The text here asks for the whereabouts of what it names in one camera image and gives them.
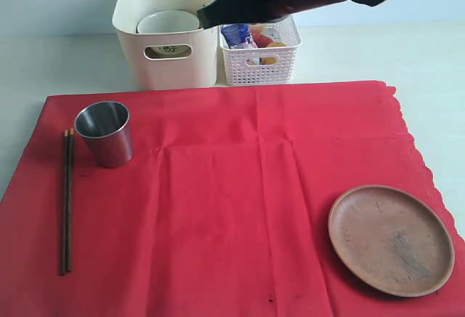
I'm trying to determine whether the dark wooden chopstick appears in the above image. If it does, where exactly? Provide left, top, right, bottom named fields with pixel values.
left=65, top=128, right=75, bottom=273
left=60, top=129, right=69, bottom=276

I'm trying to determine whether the brown wooden plate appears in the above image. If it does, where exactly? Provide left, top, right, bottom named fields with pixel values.
left=328, top=185, right=455, bottom=297

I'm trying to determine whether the yellow lemon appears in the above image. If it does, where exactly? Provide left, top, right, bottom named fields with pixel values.
left=261, top=41, right=288, bottom=65

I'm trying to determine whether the blue milk carton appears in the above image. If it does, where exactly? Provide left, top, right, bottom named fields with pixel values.
left=220, top=23, right=257, bottom=49

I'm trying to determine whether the red table cloth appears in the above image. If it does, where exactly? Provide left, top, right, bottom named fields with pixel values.
left=1, top=81, right=464, bottom=316

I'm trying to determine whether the white perforated basket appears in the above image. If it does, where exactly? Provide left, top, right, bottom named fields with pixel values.
left=219, top=16, right=302, bottom=86

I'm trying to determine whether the steel cup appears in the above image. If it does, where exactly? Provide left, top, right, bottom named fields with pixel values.
left=74, top=100, right=134, bottom=168

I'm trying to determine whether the dark wooden chopstick left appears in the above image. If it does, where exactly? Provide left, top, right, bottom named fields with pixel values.
left=60, top=129, right=69, bottom=276

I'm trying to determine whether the white ceramic bowl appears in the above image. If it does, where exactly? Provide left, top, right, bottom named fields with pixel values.
left=137, top=10, right=200, bottom=33

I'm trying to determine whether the cream plastic bin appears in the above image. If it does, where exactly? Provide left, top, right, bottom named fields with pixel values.
left=112, top=0, right=219, bottom=90

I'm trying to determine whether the red toy shrimp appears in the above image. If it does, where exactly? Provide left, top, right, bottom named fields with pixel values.
left=250, top=23, right=285, bottom=48

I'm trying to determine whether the dark wooden chopstick right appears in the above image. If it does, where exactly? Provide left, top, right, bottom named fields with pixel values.
left=65, top=128, right=75, bottom=273

